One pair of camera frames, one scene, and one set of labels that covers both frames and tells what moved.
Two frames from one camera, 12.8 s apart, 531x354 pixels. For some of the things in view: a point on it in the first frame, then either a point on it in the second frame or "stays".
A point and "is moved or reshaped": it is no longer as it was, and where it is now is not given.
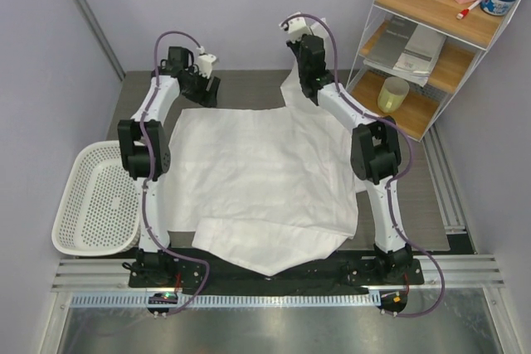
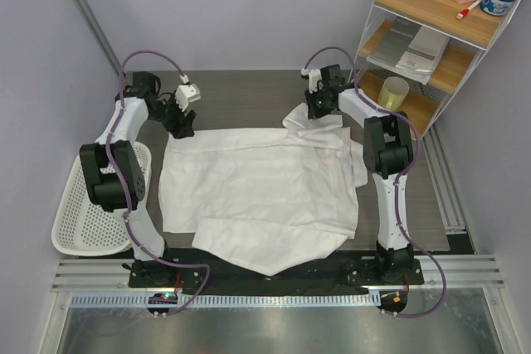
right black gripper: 292,45 to 312,112
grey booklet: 391,42 stays
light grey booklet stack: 421,55 stays
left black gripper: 207,98 to 183,129
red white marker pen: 464,12 stays
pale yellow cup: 392,94 stays
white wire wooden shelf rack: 431,19 stays
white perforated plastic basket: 99,209 stays
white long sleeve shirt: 263,189 is moved or reshaped
